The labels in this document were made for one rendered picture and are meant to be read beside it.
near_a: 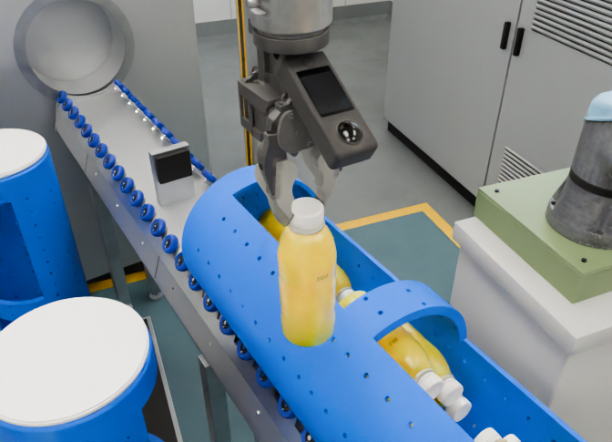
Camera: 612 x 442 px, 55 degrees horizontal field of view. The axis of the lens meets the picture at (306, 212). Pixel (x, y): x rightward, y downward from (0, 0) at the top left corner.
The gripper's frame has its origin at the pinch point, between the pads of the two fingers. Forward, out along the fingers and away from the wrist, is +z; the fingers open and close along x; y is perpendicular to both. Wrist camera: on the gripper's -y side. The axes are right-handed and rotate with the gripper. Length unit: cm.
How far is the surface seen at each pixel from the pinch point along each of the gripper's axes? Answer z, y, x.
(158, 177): 43, 81, -8
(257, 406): 55, 17, 1
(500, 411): 38.6, -14.6, -24.9
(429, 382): 26.8, -10.7, -12.3
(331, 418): 28.9, -6.9, 1.0
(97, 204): 90, 149, -3
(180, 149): 37, 82, -15
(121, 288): 133, 149, -3
